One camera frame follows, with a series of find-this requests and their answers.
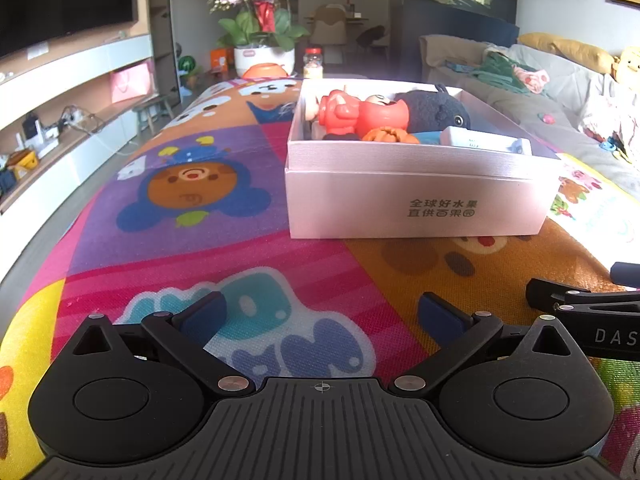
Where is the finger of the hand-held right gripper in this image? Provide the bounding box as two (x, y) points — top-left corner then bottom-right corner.
(525, 277), (640, 312)
(610, 261), (640, 289)

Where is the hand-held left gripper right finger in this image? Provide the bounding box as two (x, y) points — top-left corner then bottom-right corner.
(387, 292), (576, 395)

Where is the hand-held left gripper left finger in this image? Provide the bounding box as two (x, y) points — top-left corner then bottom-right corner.
(74, 291), (254, 395)

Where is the pink cardboard box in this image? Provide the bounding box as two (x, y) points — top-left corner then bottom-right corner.
(285, 79), (562, 240)

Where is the blue white tissue packet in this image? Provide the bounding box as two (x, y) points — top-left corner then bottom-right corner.
(412, 126), (532, 156)

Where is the orange pumpkin toy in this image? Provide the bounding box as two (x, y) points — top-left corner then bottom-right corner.
(361, 127), (420, 143)

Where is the black plush toy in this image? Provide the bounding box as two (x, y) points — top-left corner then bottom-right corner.
(392, 84), (473, 133)

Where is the smooth red toy doll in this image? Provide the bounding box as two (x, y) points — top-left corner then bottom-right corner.
(357, 94), (411, 137)

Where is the ridged red toy figure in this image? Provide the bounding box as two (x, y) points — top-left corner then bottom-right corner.
(319, 90), (362, 140)

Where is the colourful cartoon printed tablecloth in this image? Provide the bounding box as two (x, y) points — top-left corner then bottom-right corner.
(0, 77), (640, 480)

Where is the grey sofa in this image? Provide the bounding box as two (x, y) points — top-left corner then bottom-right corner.
(419, 34), (640, 196)

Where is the white television cabinet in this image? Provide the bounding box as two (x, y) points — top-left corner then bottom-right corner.
(0, 32), (173, 216)

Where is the yellow plush toy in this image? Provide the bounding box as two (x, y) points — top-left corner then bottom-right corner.
(612, 46), (640, 83)

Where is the pink floral pillow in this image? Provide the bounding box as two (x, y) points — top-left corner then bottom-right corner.
(515, 67), (550, 95)

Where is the wooden stool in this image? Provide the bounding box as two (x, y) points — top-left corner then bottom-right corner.
(132, 95), (171, 136)

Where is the green cloth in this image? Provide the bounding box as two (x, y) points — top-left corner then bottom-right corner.
(470, 52), (528, 93)

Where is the yellow cushion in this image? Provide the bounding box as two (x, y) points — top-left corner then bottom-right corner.
(517, 32), (615, 73)

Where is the pink paper bag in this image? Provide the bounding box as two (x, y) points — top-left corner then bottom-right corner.
(111, 62), (151, 103)

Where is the orange bowl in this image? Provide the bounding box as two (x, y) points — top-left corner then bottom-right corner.
(243, 61), (291, 79)

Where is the clear jar with red lid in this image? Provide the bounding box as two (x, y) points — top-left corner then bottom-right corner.
(303, 48), (324, 80)

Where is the black chair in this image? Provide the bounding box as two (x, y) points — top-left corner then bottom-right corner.
(357, 25), (388, 56)

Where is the dark fish tank cabinet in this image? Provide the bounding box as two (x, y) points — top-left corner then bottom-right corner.
(390, 0), (518, 81)

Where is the pink orchid in white pot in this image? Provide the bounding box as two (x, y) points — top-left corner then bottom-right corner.
(210, 0), (311, 78)

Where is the beige dining chair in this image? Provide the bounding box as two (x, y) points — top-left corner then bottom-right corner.
(310, 4), (348, 63)

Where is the black television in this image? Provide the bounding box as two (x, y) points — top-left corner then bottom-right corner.
(0, 0), (138, 58)

